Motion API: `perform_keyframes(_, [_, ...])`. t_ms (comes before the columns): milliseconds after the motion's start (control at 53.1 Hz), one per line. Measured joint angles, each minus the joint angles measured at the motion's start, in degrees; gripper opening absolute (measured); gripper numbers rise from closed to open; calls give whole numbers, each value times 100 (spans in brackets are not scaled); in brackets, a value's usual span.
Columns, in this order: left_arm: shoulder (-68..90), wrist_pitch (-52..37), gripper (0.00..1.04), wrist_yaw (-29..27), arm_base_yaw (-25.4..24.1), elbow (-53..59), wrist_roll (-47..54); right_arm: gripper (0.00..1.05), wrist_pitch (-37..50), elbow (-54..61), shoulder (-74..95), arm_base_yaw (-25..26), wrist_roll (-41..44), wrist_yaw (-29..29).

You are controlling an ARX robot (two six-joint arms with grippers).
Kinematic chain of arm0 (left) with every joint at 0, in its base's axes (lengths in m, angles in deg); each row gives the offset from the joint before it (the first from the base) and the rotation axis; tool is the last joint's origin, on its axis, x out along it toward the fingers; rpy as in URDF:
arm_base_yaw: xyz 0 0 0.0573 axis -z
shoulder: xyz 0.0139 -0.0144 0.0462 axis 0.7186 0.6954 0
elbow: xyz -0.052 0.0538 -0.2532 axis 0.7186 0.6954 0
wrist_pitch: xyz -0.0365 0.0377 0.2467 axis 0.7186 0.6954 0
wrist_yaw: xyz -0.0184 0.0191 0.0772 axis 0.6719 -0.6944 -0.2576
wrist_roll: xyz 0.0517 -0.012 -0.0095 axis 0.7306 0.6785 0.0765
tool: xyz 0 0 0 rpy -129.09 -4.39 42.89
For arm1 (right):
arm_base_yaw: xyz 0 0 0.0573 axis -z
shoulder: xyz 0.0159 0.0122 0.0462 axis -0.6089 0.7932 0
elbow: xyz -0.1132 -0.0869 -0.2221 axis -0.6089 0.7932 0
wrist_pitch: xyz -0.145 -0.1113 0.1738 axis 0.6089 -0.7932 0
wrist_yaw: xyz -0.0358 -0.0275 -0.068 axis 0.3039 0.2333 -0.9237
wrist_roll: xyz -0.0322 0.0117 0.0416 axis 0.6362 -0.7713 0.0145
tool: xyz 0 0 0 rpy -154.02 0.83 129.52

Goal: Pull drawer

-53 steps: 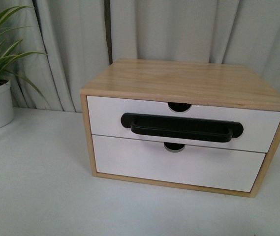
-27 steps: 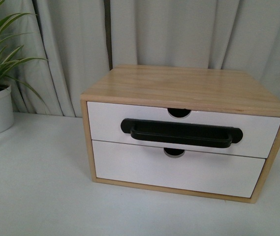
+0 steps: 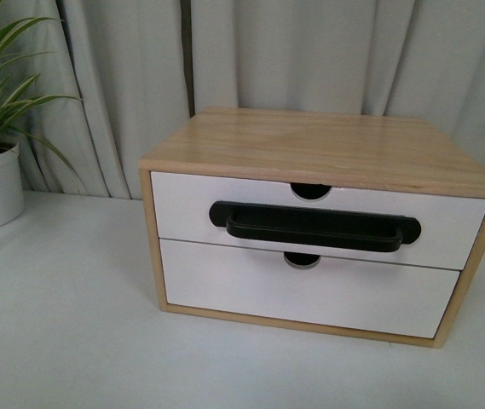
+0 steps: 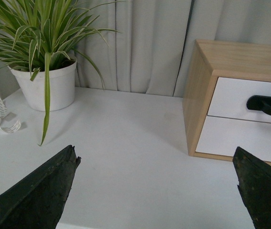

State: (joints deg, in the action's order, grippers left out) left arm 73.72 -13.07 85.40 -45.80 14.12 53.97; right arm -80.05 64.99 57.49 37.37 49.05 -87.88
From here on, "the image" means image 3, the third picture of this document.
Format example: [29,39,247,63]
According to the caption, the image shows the wooden two-drawer cabinet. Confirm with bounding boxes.
[139,107,485,348]

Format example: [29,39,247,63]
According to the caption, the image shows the black drawer handle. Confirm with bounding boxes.
[209,201,422,252]

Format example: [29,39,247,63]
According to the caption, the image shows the white drawer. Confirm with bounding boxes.
[160,240,459,338]
[150,171,485,270]

